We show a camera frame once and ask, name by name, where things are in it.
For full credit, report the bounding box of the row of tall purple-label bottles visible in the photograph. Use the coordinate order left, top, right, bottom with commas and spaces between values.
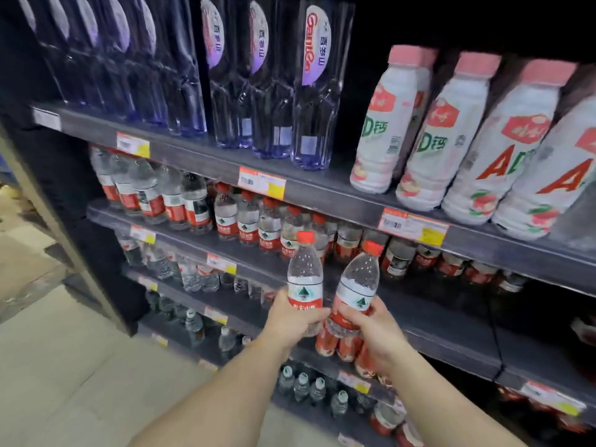
14, 0, 355, 172

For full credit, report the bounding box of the person's right forearm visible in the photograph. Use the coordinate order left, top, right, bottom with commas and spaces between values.
386, 350, 529, 447

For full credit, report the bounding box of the person's left forearm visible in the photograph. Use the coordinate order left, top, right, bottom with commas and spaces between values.
127, 337, 291, 447

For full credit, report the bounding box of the red-capped water bottle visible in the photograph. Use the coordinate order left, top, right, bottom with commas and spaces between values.
287, 231, 325, 338
325, 240, 385, 341

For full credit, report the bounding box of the dark metal shelf unit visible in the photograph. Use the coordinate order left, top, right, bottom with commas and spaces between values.
0, 0, 596, 447

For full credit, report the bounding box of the white shelf label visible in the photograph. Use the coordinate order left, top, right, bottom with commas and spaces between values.
32, 108, 62, 132

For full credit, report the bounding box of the cluster of red-wrapped bottles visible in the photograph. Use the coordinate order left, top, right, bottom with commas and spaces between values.
315, 321, 394, 389

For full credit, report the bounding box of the row of pale-capped bottles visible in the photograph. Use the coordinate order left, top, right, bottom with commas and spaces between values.
144, 290, 253, 364

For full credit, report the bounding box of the row of small red-label bottles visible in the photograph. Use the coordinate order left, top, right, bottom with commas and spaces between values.
213, 182, 529, 295

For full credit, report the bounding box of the row of large red-label bottles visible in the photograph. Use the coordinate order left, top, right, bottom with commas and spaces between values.
88, 145, 214, 236

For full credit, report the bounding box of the row of clear plastic bottles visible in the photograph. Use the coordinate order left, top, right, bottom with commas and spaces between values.
115, 230, 280, 310

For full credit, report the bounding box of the person's right hand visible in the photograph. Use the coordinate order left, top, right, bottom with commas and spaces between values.
333, 295, 413, 376

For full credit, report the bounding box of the white pink-capped milk drink bottle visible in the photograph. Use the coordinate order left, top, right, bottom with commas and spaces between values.
492, 88, 596, 242
441, 59, 578, 226
396, 52, 503, 213
350, 45, 423, 195

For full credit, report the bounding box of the person's left hand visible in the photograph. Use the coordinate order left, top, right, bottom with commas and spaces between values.
259, 289, 332, 353

